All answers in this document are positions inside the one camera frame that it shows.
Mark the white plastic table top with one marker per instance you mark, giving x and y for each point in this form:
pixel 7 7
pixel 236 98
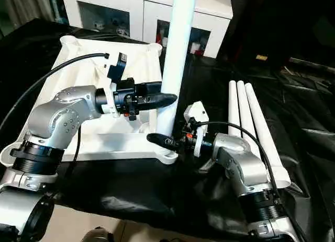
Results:
pixel 117 145

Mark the white plastic table leg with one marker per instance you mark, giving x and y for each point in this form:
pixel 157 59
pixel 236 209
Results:
pixel 261 121
pixel 178 43
pixel 234 108
pixel 246 108

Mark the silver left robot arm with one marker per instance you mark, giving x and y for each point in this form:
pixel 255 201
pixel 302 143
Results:
pixel 65 106

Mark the black shiny mat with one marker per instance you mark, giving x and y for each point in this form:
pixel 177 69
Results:
pixel 131 195

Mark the white cabinet with glass doors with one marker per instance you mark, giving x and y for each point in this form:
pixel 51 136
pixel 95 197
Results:
pixel 136 6

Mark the small tan block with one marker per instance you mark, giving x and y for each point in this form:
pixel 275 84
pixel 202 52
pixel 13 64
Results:
pixel 261 57

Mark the grey curtain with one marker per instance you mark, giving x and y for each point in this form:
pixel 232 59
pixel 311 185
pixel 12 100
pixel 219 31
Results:
pixel 23 9

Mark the dark brown cabinet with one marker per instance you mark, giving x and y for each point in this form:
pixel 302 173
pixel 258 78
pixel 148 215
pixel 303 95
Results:
pixel 282 22

